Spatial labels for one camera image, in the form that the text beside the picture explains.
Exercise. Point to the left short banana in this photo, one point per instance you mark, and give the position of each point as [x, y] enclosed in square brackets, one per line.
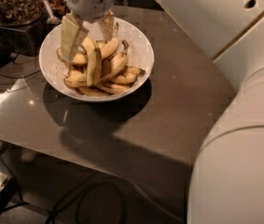
[79, 58]

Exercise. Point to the lower right banana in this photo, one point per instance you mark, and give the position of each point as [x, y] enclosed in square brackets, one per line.
[112, 88]

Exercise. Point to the dark tray with food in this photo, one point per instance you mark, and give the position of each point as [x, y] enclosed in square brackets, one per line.
[59, 8]

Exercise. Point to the large middle banana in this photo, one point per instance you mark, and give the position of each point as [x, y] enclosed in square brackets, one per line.
[77, 78]

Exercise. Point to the right small spotted banana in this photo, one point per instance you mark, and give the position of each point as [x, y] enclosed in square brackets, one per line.
[128, 75]

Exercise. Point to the upper stemmed banana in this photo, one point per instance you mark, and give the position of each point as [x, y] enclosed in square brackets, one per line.
[109, 47]

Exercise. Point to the white spoon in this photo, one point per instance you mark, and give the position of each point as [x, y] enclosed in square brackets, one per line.
[52, 19]

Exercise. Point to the white ceramic bowl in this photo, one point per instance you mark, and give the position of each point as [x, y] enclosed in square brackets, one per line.
[140, 54]

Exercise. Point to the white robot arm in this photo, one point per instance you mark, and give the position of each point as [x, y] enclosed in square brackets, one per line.
[219, 174]

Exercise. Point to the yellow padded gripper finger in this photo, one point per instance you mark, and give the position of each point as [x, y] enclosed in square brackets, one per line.
[73, 34]
[106, 25]

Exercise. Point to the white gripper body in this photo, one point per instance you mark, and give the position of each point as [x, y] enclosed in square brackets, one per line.
[90, 0]

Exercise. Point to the bottom banana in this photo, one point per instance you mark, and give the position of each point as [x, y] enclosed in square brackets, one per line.
[91, 92]

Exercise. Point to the long curved top banana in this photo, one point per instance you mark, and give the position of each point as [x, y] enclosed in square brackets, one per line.
[94, 64]

